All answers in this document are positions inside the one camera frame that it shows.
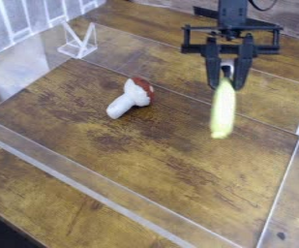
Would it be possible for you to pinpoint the black cable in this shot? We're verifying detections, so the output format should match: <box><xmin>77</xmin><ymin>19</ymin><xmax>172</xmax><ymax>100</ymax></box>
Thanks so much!
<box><xmin>248</xmin><ymin>0</ymin><xmax>281</xmax><ymax>12</ymax></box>

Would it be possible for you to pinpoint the clear acrylic triangular bracket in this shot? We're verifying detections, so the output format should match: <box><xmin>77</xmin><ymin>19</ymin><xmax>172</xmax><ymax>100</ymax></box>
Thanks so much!
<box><xmin>58</xmin><ymin>22</ymin><xmax>98</xmax><ymax>59</ymax></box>

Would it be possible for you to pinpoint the black strip on table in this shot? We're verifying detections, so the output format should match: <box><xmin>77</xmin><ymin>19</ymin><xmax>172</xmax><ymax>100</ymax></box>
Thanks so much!
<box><xmin>193</xmin><ymin>5</ymin><xmax>282</xmax><ymax>33</ymax></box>

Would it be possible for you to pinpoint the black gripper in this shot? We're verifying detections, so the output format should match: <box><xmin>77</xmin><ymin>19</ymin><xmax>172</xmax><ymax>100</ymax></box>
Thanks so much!
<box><xmin>182</xmin><ymin>0</ymin><xmax>282</xmax><ymax>91</ymax></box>

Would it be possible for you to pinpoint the red white toy mushroom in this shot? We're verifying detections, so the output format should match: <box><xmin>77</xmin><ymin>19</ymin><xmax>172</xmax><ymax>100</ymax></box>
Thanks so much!
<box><xmin>108</xmin><ymin>77</ymin><xmax>154</xmax><ymax>119</ymax></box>

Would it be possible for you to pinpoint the clear acrylic enclosure wall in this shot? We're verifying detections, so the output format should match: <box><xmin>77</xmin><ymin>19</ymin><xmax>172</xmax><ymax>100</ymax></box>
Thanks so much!
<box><xmin>0</xmin><ymin>26</ymin><xmax>299</xmax><ymax>248</ymax></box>

